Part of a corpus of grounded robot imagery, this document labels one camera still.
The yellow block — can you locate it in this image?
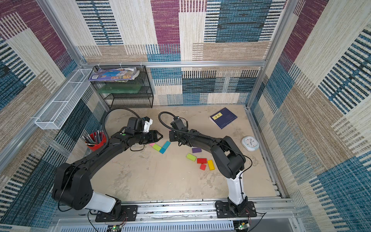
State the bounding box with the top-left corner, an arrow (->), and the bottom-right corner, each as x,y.
207,160 -> 215,171

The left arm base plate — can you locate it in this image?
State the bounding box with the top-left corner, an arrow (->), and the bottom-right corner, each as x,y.
95,205 -> 138,223

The purple block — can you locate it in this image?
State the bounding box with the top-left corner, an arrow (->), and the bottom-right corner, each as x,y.
192,148 -> 202,153

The teal long block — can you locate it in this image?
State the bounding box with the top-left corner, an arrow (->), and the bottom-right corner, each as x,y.
162,141 -> 171,149

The dark blue notebook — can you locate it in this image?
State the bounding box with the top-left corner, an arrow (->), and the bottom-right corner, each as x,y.
210,107 -> 238,129

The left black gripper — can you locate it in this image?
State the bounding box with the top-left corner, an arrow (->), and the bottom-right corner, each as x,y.
136,130 -> 165,145

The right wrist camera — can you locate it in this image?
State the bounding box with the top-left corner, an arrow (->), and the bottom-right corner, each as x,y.
171,116 -> 188,131

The lime green block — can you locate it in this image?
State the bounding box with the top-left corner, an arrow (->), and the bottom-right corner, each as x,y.
152,144 -> 162,152
186,153 -> 197,161

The white wire wall basket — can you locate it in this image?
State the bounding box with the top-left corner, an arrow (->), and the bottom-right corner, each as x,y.
35,69 -> 92,130

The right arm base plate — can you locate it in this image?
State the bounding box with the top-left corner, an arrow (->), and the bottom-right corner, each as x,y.
214,201 -> 257,218

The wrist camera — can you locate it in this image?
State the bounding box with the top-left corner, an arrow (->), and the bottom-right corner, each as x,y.
125,117 -> 153,135
171,116 -> 188,131

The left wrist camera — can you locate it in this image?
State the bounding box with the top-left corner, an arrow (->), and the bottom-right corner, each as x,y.
125,117 -> 153,135

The green tray in rack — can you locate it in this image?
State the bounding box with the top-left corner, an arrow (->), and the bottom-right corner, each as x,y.
98,84 -> 142,94

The red long block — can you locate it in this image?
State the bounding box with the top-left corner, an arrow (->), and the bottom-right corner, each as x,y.
197,158 -> 207,164

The red small block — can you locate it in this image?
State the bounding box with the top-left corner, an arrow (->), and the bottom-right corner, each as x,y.
200,163 -> 206,171

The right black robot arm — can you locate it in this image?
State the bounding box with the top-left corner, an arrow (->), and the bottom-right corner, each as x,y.
169,130 -> 248,211

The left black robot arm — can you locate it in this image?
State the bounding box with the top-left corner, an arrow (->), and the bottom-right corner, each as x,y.
52,130 -> 163,213

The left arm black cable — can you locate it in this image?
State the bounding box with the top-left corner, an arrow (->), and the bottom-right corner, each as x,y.
102,108 -> 141,146

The colourful magazine on rack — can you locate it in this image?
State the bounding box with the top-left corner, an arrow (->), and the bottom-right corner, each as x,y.
88,67 -> 140,82

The white round clock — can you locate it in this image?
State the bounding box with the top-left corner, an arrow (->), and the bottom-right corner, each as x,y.
242,136 -> 260,151

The red pen cup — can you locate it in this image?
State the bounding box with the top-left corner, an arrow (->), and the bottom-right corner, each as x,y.
85,130 -> 107,151

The black wire shelf rack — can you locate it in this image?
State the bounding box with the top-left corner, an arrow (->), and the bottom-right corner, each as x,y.
88,65 -> 154,109

